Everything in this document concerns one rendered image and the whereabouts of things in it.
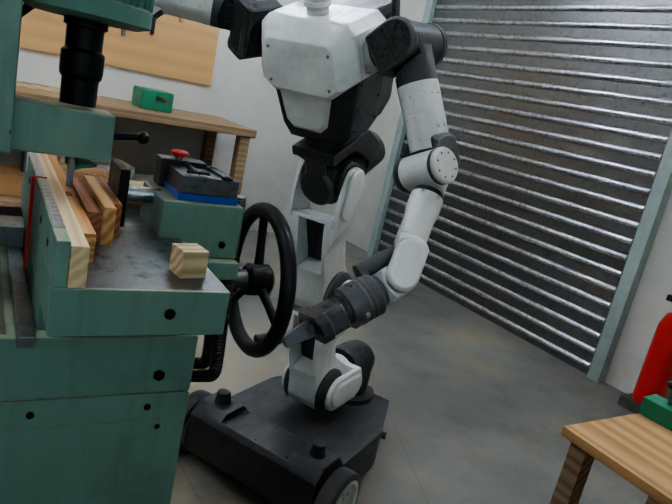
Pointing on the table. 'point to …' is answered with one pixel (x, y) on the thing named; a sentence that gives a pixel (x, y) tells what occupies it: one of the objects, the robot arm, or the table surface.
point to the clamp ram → (119, 175)
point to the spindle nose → (81, 61)
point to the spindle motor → (103, 11)
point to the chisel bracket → (62, 130)
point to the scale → (47, 193)
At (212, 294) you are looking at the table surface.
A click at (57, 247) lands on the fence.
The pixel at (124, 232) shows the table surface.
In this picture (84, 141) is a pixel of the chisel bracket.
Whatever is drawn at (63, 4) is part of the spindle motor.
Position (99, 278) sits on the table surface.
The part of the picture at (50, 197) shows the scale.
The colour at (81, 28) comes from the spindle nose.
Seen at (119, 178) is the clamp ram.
